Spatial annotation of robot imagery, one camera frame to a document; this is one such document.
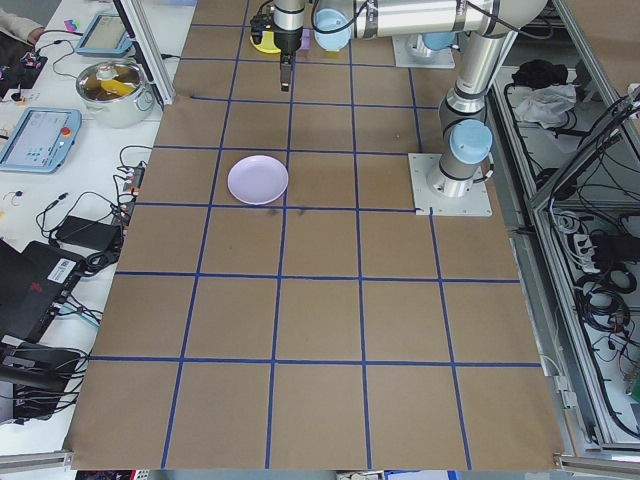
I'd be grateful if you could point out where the purple plate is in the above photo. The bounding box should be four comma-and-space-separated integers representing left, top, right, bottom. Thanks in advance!
227, 155, 290, 206

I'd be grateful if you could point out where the yellow plate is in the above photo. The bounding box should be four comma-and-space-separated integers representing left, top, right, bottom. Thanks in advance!
251, 29, 282, 55

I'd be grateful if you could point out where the beige sleeved person forearm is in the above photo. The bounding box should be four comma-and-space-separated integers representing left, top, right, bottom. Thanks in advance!
0, 7, 46, 44

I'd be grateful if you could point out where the steel cooking pot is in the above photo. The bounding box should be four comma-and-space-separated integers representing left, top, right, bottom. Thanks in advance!
75, 59, 154, 130

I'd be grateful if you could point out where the aluminium profile rail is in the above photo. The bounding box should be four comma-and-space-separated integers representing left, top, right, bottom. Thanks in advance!
0, 448, 76, 474
552, 452, 640, 476

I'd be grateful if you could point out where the glass pot lid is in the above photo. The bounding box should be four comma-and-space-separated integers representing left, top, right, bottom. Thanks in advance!
76, 59, 147, 102

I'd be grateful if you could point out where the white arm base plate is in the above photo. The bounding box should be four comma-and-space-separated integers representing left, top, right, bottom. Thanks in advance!
392, 34, 457, 69
407, 152, 495, 218

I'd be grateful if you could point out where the black cable bundle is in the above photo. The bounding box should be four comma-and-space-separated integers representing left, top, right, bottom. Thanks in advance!
572, 269, 636, 341

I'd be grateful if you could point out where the black power adapter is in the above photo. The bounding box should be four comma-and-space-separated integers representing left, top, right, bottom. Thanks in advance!
54, 215, 122, 251

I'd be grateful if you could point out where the black electronic device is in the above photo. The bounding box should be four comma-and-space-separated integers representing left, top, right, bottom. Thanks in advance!
0, 342, 89, 426

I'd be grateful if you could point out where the V-shaped metal bar frame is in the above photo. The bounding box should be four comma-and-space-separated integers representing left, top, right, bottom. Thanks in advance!
487, 0, 640, 451

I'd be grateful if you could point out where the white cloth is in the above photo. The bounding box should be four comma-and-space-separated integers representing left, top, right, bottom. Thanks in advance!
514, 83, 579, 129

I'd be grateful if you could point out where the black cloth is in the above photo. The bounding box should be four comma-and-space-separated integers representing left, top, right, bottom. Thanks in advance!
512, 58, 571, 89

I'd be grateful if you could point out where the black power strip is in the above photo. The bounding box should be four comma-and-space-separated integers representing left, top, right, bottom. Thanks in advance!
112, 164, 147, 236

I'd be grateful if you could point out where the aluminium frame post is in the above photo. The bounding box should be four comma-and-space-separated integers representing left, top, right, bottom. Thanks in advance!
110, 0, 177, 106

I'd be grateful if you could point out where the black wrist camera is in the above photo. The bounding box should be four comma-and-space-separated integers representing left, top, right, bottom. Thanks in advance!
249, 13, 275, 45

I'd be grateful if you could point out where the light blue teach pendant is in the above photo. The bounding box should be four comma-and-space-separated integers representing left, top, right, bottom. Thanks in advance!
0, 107, 82, 175
75, 12, 135, 57

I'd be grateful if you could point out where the white power strip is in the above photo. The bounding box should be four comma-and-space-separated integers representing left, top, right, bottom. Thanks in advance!
569, 232, 601, 274

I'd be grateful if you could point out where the black laptop computer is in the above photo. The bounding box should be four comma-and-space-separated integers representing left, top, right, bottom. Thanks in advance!
0, 239, 89, 346

